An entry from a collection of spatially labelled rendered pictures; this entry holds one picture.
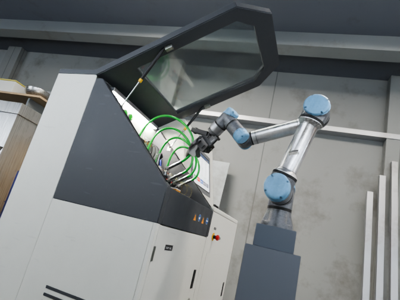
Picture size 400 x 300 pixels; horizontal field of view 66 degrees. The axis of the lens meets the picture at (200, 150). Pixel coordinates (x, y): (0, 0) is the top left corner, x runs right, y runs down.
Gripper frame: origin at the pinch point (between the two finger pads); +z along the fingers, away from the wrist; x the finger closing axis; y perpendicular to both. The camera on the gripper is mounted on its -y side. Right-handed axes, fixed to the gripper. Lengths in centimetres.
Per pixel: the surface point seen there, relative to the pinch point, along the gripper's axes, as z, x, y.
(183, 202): 8.9, -17.7, 26.9
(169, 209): 9.0, -31.1, 30.7
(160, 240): 18, -35, 40
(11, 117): 174, 37, -230
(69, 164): 35, -48, -17
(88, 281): 47, -52, 37
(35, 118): 170, 65, -231
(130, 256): 27, -45, 39
